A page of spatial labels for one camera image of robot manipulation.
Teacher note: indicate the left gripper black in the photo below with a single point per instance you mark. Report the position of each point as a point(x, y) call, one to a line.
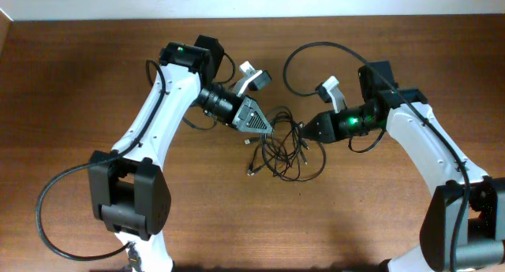
point(247, 108)

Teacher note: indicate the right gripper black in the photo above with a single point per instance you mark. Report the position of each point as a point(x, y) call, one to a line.
point(329, 127)

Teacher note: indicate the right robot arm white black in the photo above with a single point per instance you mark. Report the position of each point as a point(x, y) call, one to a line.
point(463, 229)

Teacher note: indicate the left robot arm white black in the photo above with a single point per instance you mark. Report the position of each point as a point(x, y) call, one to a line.
point(128, 190)

